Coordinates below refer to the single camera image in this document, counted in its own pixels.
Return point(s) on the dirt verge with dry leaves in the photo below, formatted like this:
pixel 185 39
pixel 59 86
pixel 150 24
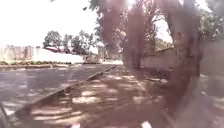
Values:
pixel 206 100

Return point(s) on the large leafy tree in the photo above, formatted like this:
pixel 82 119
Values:
pixel 135 50

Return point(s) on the tree with forked trunk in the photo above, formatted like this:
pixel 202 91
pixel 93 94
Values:
pixel 183 66

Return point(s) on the robot's own part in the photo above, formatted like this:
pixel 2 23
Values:
pixel 145 125
pixel 76 126

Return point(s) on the group of trees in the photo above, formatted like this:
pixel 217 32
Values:
pixel 53 38

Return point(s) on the dark green trees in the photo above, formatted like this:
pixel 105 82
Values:
pixel 213 26

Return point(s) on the grey block wall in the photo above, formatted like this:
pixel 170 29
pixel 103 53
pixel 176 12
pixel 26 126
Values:
pixel 156 61

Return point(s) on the red brick path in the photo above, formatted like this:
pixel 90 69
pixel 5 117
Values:
pixel 100 100

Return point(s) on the planted verge strip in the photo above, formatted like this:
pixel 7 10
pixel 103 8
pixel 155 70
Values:
pixel 26 65

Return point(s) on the concrete kerb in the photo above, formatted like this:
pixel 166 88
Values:
pixel 66 87

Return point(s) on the grey asphalt road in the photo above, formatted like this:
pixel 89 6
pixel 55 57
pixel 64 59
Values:
pixel 40 80

